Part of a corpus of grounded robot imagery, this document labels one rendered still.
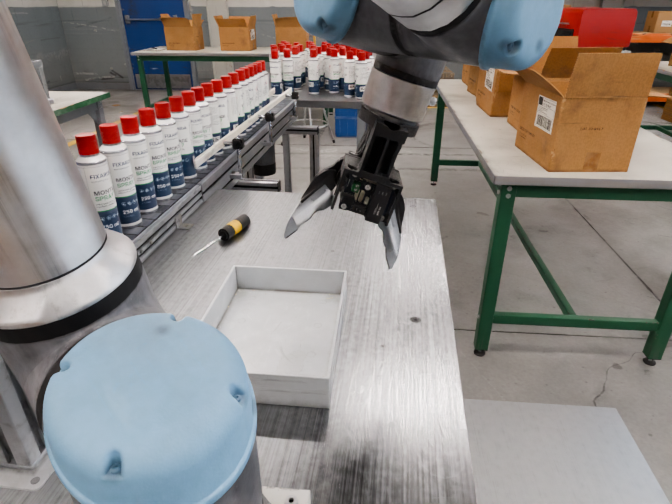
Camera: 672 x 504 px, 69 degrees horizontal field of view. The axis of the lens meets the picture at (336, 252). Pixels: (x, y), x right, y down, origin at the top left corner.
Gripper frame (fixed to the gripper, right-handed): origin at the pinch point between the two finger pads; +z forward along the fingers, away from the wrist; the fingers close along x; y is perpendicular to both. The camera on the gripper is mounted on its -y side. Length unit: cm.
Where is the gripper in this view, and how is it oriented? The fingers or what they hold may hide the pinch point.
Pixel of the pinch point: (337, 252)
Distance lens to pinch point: 67.1
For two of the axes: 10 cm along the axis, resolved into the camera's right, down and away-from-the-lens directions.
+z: -3.1, 8.4, 4.4
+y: -0.3, 4.6, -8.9
